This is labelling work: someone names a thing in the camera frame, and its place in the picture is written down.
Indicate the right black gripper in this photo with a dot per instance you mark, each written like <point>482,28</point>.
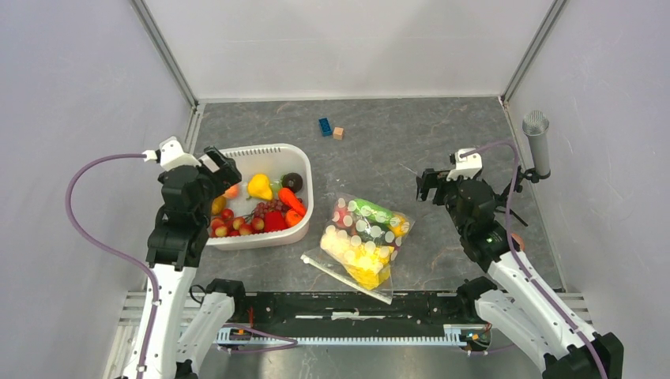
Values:
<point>431,178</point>

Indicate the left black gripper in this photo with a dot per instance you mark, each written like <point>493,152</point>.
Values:
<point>225,175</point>

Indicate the yellow toy lemon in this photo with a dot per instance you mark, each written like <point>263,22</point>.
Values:
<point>399,225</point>

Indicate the white plastic basket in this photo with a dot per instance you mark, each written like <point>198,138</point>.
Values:
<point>274,160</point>

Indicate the green toy vegetable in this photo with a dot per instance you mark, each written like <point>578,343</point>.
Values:
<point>370,210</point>

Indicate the pink toy peach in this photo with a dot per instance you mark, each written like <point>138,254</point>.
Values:
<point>342,218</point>

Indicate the clear polka dot zip bag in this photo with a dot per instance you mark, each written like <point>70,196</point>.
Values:
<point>368,230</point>

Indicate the yellow toy cabbage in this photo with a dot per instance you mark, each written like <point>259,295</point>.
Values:
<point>366,262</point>

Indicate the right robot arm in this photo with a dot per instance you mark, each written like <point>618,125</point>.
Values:
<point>511,295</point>

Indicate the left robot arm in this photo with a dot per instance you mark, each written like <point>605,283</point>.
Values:
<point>189,187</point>

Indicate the small orange peach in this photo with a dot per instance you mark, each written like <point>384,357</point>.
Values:
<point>232,192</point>

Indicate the small orange toy fruit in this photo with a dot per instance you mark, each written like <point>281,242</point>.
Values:
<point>218,205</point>

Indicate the yellow toy pear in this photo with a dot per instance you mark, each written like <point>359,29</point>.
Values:
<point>260,187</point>

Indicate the purple toy grapes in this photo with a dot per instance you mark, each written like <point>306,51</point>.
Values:
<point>264,207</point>

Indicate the orange toy carrot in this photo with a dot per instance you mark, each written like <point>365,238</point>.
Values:
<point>288,198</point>

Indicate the red toy pepper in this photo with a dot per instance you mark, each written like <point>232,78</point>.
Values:
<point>274,221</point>

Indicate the dark brown toy fruit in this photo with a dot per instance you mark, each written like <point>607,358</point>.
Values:
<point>293,181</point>

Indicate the orange toy tomato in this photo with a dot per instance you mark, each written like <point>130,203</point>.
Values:
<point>292,218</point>

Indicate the wooden cube centre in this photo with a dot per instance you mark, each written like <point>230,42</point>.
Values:
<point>338,133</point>

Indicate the orange round toy slice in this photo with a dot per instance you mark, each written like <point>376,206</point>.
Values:
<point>518,242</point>

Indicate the blue lego brick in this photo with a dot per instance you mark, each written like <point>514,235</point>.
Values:
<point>325,127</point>

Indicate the grey microphone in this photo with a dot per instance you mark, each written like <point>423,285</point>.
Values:
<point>535,127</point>

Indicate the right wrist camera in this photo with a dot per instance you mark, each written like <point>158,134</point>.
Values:
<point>467,164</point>

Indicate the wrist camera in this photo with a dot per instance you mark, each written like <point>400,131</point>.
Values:
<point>467,164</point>
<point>172,155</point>

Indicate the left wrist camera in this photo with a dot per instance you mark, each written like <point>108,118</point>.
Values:
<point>172,155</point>

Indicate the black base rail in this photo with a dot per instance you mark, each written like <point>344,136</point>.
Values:
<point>352,314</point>

